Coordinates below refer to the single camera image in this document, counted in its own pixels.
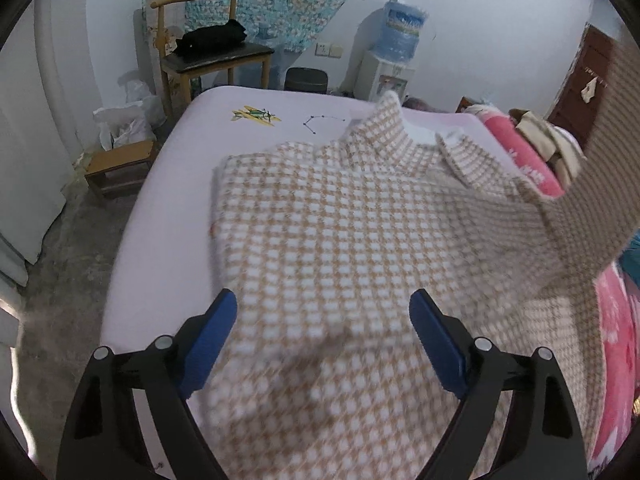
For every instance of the small cloth hanging on door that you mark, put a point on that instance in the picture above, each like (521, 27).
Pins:
(589, 90)

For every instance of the black folded cloth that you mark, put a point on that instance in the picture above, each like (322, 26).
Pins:
(215, 37)

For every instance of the wall socket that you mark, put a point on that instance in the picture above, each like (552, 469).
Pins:
(329, 49)

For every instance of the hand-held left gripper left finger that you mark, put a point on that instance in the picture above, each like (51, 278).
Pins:
(210, 345)

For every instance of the white water dispenser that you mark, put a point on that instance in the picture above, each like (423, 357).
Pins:
(375, 77)

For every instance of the wooden chair with dark seat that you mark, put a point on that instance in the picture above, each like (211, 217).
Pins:
(215, 60)

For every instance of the white plastic bags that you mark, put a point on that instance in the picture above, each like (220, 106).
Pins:
(127, 120)

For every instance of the brown wooden door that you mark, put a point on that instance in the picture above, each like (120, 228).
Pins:
(575, 75)

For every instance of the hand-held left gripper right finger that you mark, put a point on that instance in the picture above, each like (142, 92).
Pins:
(440, 345)

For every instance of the bed with pink printed sheet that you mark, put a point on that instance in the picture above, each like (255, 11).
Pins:
(170, 210)

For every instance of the blue water bottle with label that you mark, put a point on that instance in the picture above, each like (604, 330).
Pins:
(400, 30)

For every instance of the pink patterned blanket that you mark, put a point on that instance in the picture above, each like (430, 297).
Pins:
(525, 160)

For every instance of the beige white checkered coat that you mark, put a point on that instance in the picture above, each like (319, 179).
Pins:
(350, 235)

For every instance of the small wooden stool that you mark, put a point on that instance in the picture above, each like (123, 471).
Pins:
(120, 162)

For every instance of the black trash bin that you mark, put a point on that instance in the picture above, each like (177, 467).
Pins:
(306, 80)

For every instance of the beige clothes pile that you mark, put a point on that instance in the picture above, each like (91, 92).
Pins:
(545, 140)

